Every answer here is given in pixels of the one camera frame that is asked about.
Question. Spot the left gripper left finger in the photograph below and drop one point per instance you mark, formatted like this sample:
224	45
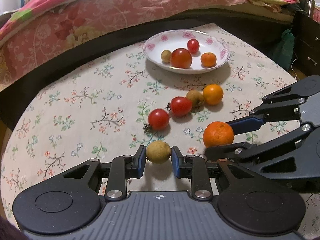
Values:
120	170

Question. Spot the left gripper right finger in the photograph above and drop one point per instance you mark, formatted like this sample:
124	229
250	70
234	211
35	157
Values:
194	168

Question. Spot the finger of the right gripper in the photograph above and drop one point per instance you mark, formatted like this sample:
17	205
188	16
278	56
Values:
244	152
267	112

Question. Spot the tan longan fruit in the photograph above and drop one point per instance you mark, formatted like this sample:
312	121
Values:
158	152

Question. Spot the yellow-orange mandarin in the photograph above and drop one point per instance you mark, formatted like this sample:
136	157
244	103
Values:
213	94

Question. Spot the small red cherry tomato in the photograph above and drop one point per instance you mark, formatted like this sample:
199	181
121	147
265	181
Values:
179	106

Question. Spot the dark brown longan fruit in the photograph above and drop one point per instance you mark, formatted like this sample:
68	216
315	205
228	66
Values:
195	97

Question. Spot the small orange mandarin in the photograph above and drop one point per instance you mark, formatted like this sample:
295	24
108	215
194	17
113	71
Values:
208	59

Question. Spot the red oval tomato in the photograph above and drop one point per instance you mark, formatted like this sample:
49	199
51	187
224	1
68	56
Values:
193	46

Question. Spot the large red tomato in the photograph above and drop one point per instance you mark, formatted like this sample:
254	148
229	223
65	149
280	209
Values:
181	58

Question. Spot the floral tablecloth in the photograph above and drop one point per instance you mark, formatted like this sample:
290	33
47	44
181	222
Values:
99	110

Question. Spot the green bag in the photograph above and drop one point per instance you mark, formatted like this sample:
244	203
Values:
282	53

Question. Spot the white floral rimmed plate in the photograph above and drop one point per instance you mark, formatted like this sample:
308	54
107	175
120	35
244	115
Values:
174	39

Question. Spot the pink floral bed sheet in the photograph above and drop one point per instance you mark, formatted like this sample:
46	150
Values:
57	31

